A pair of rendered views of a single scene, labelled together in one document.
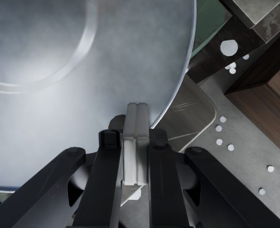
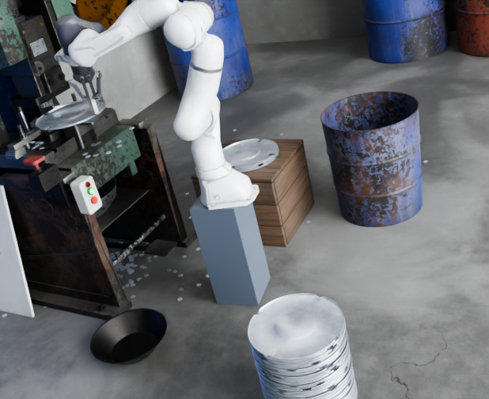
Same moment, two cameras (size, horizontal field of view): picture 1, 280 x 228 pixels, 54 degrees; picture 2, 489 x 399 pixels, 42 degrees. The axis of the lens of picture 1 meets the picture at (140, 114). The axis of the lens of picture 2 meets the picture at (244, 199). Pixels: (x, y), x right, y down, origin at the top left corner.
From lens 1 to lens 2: 2.56 m
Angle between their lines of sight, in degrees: 62
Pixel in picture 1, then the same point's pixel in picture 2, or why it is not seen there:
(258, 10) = (138, 122)
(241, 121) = not seen: hidden behind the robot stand
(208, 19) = (124, 127)
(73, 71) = (83, 114)
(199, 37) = (122, 130)
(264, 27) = (145, 127)
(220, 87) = not seen: hidden behind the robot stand
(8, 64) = (70, 116)
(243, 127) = not seen: hidden behind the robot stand
